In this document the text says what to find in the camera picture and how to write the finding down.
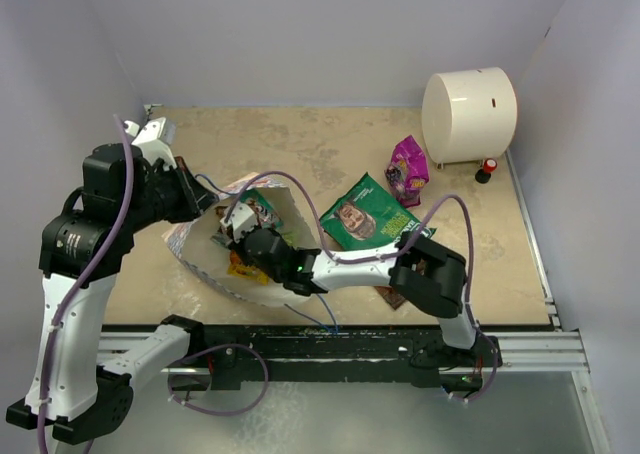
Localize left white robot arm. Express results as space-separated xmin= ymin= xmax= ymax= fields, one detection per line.
xmin=6 ymin=144 xmax=218 ymax=452

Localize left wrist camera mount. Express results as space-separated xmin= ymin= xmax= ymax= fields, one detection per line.
xmin=123 ymin=117 xmax=176 ymax=167

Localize aluminium frame rail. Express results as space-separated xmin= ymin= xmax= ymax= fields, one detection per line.
xmin=497 ymin=331 xmax=590 ymax=373

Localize brown chocolate snack bag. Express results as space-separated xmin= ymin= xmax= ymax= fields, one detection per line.
xmin=376 ymin=286 xmax=406 ymax=310

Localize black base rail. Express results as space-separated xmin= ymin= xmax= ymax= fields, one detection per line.
xmin=169 ymin=325 xmax=502 ymax=394

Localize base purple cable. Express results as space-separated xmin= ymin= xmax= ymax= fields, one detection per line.
xmin=167 ymin=342 xmax=271 ymax=418
xmin=447 ymin=333 xmax=509 ymax=406

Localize teal mint candy bag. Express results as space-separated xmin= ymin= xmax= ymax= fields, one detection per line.
xmin=240 ymin=190 xmax=283 ymax=229

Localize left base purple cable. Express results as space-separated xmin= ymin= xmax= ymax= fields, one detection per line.
xmin=167 ymin=342 xmax=271 ymax=418

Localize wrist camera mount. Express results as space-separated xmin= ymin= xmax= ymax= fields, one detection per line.
xmin=123 ymin=117 xmax=176 ymax=167
xmin=219 ymin=202 xmax=259 ymax=240

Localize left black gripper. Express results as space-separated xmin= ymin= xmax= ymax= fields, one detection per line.
xmin=122 ymin=156 xmax=219 ymax=233

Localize dark green snack bag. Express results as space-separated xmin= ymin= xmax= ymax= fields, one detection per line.
xmin=320 ymin=173 xmax=420 ymax=251

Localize purple snack bag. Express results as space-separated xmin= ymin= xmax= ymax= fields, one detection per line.
xmin=384 ymin=136 xmax=430 ymax=208

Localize red black button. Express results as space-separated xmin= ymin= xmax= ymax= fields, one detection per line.
xmin=474 ymin=158 xmax=498 ymax=184

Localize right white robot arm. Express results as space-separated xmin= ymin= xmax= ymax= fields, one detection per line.
xmin=223 ymin=227 xmax=480 ymax=365

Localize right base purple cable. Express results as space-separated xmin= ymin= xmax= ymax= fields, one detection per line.
xmin=447 ymin=333 xmax=509 ymax=406

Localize blue checkered paper bag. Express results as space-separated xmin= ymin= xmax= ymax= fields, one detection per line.
xmin=163 ymin=173 xmax=338 ymax=333

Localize white cylindrical container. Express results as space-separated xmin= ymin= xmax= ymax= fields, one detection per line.
xmin=421 ymin=67 xmax=518 ymax=164

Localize yellow M&M's packet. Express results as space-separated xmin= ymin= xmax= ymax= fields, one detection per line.
xmin=227 ymin=251 xmax=270 ymax=285

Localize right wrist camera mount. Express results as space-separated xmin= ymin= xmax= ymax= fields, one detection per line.
xmin=219 ymin=202 xmax=259 ymax=240

